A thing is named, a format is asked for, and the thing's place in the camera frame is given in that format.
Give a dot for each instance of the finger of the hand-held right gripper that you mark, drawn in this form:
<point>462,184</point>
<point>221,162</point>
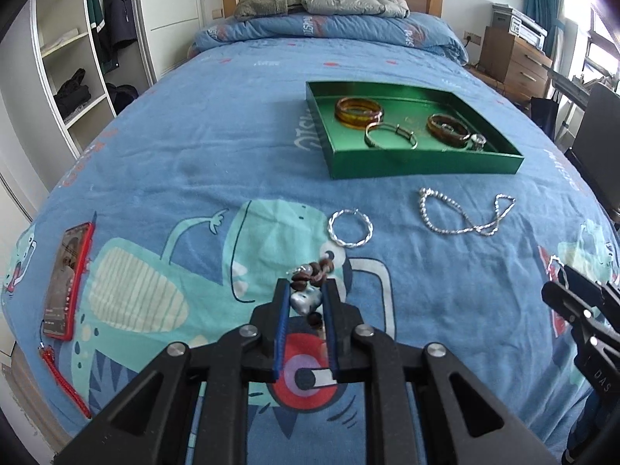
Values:
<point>571,305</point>
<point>588,283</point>

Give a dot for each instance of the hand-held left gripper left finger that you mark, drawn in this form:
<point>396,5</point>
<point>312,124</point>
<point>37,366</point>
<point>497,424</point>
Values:
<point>281,334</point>

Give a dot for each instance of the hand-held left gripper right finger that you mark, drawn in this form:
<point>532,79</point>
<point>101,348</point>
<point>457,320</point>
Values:
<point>331,334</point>

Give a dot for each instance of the silver wrist watch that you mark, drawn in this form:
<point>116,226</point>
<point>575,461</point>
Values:
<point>477,142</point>

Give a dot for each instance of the green tray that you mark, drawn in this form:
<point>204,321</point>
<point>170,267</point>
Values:
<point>348,145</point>

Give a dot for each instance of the dark brown bangle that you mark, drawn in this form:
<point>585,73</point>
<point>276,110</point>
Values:
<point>455,140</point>

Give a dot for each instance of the plain silver bangle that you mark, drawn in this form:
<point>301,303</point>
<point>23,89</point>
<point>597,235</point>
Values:
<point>370,141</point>

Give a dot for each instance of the amber bangle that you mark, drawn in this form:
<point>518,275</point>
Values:
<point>346,117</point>

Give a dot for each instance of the grey chair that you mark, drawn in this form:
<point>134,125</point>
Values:
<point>598,135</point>

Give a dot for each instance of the dark tote bag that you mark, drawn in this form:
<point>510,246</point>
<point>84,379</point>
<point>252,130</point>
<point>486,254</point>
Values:
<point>542,114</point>

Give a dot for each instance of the desk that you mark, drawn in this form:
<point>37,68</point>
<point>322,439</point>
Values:
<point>569,85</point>

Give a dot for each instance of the phone in red case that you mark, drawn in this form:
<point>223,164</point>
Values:
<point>65,281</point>

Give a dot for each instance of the wooden nightstand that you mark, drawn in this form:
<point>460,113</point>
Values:
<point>489,80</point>

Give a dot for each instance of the wooden dresser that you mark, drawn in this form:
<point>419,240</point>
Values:
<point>513,60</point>

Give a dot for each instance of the white printer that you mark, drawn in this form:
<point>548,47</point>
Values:
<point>518,22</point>

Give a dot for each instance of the dark round bag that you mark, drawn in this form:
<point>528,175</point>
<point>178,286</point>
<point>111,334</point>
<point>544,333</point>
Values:
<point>123,99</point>

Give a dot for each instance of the teal curtain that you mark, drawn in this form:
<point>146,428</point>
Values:
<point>542,0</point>

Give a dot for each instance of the folded blue duvet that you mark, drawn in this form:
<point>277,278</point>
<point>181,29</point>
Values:
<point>339,31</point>

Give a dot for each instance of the black bag on shelf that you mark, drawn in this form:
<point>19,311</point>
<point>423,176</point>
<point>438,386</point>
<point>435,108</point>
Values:
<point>72,94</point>

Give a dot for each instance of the olive fleece jacket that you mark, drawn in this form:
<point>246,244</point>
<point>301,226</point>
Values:
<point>264,6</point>

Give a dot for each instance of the white wardrobe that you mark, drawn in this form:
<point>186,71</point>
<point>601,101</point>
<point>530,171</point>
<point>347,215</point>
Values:
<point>169,9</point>

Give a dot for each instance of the hanging dark jacket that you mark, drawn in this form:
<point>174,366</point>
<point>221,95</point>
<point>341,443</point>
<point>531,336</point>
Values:
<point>118,9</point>

